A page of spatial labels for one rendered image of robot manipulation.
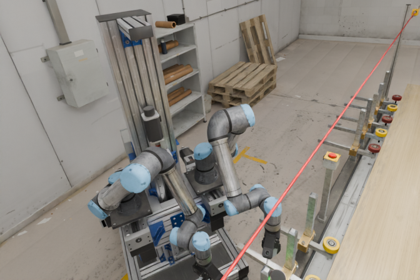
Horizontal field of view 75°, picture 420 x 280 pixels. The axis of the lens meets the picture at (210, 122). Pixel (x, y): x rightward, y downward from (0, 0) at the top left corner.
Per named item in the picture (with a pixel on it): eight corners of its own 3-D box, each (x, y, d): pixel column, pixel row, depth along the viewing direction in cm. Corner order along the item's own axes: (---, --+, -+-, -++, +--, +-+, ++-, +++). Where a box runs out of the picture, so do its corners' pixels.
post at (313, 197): (301, 253, 162) (309, 194, 138) (304, 249, 165) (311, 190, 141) (307, 256, 160) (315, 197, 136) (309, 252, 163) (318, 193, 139)
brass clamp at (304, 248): (295, 248, 152) (296, 242, 150) (305, 231, 161) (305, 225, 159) (307, 254, 149) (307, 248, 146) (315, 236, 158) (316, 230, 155)
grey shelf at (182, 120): (147, 142, 407) (121, 37, 330) (185, 115, 468) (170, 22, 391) (169, 150, 383) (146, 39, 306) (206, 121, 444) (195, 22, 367)
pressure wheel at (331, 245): (325, 264, 142) (328, 250, 136) (317, 250, 149) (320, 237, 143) (340, 260, 143) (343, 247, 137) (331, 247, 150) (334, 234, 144)
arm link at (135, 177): (118, 203, 150) (168, 165, 115) (98, 224, 138) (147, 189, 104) (102, 188, 149) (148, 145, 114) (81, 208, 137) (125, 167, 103)
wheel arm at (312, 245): (259, 222, 169) (259, 218, 167) (261, 219, 171) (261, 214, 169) (331, 260, 144) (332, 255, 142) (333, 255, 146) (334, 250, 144)
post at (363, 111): (349, 160, 226) (360, 109, 202) (350, 158, 228) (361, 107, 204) (354, 162, 224) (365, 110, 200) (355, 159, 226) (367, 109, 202)
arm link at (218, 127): (202, 113, 122) (232, 220, 119) (224, 107, 125) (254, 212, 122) (197, 117, 133) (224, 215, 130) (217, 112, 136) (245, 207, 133)
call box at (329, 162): (322, 167, 155) (324, 157, 151) (326, 161, 160) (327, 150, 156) (334, 172, 151) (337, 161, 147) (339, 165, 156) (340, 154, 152)
